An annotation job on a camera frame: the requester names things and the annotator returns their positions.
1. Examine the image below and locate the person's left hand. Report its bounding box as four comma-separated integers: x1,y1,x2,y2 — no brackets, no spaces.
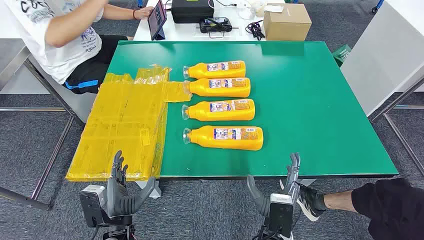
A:
135,5,155,21

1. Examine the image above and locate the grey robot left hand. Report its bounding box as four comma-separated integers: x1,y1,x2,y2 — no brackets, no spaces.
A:
105,149,157,219

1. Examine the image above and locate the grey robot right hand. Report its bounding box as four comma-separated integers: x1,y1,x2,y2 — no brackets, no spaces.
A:
246,152,302,218

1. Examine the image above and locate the orange detergent bottle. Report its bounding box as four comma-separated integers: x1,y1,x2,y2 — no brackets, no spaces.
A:
181,98,256,122
184,77,252,99
182,125,265,152
182,60,247,80

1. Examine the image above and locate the black tablet with stand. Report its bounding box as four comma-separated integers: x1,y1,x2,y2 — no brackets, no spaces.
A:
147,0,168,41

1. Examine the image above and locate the white table foot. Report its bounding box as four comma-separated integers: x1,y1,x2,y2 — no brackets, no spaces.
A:
279,178,318,188
135,180,163,200

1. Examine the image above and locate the white desk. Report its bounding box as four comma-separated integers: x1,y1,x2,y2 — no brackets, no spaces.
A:
133,0,289,42

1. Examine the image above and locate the black carrying case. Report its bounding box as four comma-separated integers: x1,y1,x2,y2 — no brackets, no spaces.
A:
171,0,215,24

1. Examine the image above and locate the black sneaker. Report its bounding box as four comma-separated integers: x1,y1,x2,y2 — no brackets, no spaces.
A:
296,183,327,222

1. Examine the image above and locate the yellow taped cardboard sheet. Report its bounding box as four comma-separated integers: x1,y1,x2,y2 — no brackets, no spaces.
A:
65,63,194,183

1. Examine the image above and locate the black handheld controller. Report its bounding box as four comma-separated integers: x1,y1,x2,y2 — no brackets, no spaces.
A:
199,17,233,34

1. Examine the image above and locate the person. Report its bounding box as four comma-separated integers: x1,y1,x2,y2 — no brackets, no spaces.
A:
2,0,156,96
296,177,424,240

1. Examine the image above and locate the clear plastic bag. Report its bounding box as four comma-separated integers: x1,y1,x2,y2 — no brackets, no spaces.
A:
235,1,257,20

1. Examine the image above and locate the brown cardboard box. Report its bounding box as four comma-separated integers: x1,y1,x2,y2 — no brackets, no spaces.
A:
263,3,313,42

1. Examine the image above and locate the green box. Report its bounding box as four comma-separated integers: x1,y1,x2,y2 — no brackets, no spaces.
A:
332,43,353,68

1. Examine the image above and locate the white side table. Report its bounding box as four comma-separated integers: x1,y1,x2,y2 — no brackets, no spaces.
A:
340,0,424,117

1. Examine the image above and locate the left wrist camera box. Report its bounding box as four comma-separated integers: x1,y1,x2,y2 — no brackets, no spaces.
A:
78,184,108,229

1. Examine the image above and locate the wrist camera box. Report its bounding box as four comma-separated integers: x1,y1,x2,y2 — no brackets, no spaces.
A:
267,193,295,239
78,184,108,229

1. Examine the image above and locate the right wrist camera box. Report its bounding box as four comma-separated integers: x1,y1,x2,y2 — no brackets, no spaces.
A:
267,193,295,239

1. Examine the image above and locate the black coiled cable bundle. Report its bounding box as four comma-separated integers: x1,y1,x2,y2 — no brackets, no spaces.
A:
245,19,267,41

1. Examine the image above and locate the metal table frame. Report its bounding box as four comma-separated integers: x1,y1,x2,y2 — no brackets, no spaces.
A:
368,76,424,176

